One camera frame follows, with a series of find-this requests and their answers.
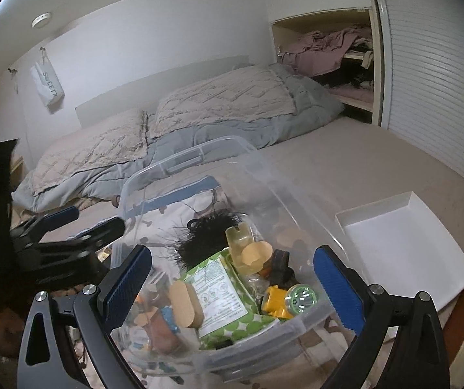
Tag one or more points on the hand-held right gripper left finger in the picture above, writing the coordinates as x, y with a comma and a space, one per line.
128, 287

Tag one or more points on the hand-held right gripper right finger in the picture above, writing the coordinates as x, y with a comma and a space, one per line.
337, 287

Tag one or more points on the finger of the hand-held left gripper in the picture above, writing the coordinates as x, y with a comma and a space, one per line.
65, 212
102, 229

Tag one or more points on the beige oval wooden box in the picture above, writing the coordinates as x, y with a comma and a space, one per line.
183, 302

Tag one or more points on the black feathery hair accessory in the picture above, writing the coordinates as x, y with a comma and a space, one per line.
207, 235

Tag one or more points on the clear plastic storage bin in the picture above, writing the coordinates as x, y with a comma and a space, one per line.
183, 162

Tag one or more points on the tan fleece blanket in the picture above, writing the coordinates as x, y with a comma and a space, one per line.
82, 201

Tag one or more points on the small brown round roller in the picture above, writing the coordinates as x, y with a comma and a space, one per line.
115, 201

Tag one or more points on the yellow headlamp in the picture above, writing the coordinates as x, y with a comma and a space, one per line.
280, 302

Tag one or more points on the small black box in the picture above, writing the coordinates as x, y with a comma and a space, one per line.
280, 261

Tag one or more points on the beige quilted pillow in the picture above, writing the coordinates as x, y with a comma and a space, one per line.
223, 97
90, 150

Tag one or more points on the white shallow tray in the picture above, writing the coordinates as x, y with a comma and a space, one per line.
398, 251

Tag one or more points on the green wet wipes pack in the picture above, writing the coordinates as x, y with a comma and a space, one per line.
215, 291

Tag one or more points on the translucent yellow box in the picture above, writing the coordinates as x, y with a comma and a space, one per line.
238, 247

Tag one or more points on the beige bed mattress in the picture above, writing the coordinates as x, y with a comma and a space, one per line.
357, 162

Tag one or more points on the white hanging bag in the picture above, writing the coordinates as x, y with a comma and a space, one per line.
47, 83

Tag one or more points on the round ceiling light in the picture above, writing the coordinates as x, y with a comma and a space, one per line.
42, 19

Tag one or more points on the dark clothes pile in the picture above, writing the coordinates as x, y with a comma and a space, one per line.
337, 79

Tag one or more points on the white louvered closet door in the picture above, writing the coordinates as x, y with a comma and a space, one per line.
430, 89

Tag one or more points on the pink clothes pile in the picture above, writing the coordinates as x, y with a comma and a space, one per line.
321, 48

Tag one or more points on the wall niche shelf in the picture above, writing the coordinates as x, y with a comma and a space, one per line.
317, 22

